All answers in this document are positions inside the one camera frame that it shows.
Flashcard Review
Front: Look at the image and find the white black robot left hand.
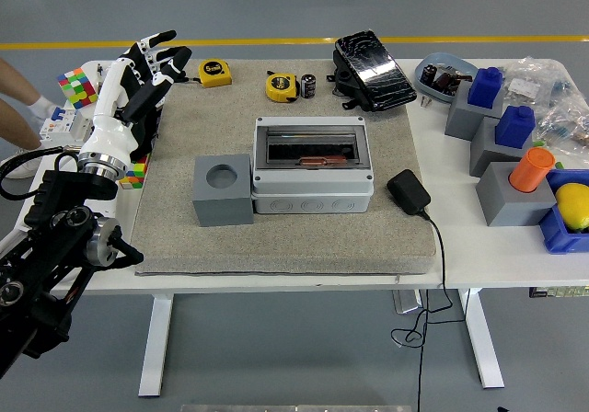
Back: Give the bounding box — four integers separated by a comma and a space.
78, 29, 194, 168

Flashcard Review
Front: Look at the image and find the smoked transparent box lid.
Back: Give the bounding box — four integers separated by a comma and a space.
256, 123, 370, 171

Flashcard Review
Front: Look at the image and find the orange cylinder battery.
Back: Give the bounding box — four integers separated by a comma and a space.
298, 154, 352, 167
508, 147, 556, 194

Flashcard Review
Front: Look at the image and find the grey electrical junction box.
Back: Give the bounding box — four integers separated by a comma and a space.
251, 116, 375, 216

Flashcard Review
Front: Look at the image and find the silver box under table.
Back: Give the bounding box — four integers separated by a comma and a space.
391, 288, 422, 315

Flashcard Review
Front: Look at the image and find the black cloth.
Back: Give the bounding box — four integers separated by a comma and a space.
117, 90, 163, 161

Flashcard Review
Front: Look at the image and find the white circuit breaker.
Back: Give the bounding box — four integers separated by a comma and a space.
38, 106, 95, 151

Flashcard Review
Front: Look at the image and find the large multicolour puzzle cube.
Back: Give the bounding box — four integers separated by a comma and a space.
56, 66, 100, 110

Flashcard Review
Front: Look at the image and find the small multicolour puzzle cube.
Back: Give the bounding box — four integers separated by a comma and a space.
118, 153, 153, 190

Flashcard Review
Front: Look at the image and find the person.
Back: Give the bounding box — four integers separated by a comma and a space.
0, 56, 53, 180

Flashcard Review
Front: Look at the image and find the grey block with round hole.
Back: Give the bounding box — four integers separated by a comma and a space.
192, 153, 255, 228

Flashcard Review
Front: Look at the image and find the grey-brown mat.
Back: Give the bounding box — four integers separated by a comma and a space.
133, 59, 438, 277

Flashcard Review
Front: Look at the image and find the black power adapter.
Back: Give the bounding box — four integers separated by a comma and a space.
386, 168, 433, 217

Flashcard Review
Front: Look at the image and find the blue-grey oval tray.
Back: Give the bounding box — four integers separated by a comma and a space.
414, 51, 479, 106

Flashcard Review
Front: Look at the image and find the grey block holder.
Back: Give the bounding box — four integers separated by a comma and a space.
468, 116, 536, 177
475, 161, 559, 228
444, 80, 505, 143

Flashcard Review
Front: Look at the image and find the blue plastic block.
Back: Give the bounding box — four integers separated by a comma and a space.
494, 105, 537, 150
468, 66, 504, 109

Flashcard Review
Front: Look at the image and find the white table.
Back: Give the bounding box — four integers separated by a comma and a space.
0, 57, 589, 397

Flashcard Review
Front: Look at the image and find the clear plastic parts bag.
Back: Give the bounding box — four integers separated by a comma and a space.
499, 57, 576, 110
536, 87, 589, 158

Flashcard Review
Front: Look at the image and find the blue plastic bin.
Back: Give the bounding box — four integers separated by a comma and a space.
538, 167, 589, 257

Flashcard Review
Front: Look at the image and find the yellow lemon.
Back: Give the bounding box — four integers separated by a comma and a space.
553, 182, 589, 235

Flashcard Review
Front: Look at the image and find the table height control panel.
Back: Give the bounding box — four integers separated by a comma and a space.
528, 286, 589, 300

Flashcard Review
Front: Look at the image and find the yellow tape measure with strap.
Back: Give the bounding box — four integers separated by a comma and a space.
181, 59, 235, 89

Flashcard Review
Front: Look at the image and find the black adapter cord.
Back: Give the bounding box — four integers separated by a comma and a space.
390, 210, 456, 412

